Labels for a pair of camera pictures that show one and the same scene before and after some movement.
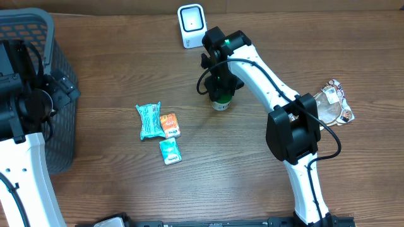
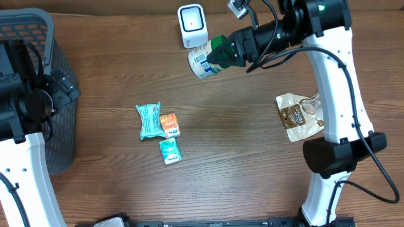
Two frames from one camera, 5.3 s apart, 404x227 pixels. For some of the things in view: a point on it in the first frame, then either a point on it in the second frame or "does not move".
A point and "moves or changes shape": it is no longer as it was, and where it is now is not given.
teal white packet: x=150 y=114 does not move
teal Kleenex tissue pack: x=170 y=151 does not move
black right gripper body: x=226 y=83 -> x=268 y=41
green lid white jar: x=223 y=103 moves or changes shape
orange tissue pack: x=170 y=125 does not move
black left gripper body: x=62 y=93 does not move
